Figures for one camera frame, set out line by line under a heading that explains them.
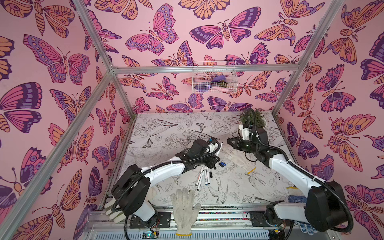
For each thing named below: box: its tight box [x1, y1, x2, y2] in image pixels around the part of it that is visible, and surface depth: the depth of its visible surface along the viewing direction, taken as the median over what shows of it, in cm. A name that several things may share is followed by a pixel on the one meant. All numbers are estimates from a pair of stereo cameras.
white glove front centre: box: [171, 188, 202, 237], surface depth 78 cm
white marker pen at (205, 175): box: [204, 166, 208, 186], surface depth 89 cm
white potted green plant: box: [239, 108, 267, 132], surface depth 94 cm
